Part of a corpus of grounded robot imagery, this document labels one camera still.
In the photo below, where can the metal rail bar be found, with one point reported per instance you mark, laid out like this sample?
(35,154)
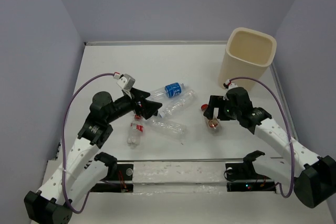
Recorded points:
(182,160)

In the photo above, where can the clear unlabelled plastic bottle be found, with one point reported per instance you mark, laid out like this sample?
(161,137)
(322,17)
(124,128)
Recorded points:
(166,127)

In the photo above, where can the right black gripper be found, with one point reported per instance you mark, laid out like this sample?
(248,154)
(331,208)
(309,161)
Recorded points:
(213,103)

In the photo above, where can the beige plastic bin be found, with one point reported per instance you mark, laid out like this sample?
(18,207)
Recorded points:
(248,53)

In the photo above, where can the red cap small bottle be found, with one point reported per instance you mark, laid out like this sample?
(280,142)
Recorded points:
(212,125)

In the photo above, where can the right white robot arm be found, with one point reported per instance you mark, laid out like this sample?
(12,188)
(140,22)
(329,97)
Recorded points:
(310,176)

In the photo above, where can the clear bottle white cap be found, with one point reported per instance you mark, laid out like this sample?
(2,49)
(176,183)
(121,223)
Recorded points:
(178,105)

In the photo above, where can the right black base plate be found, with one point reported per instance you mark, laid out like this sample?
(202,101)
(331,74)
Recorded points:
(239,179)

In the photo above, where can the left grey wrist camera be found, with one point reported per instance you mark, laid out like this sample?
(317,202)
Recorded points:
(126,82)

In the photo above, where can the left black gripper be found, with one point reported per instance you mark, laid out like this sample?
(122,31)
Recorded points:
(147,107)

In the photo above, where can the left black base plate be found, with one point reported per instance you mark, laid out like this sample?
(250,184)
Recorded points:
(118,180)

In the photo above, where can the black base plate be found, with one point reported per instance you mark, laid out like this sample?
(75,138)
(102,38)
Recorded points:
(118,180)
(239,179)

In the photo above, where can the blue label plastic bottle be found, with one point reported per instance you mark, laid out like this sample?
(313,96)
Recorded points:
(169,91)

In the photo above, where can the red label cola bottle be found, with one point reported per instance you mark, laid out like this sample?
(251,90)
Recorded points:
(135,132)

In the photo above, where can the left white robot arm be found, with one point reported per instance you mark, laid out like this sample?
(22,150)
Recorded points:
(85,164)

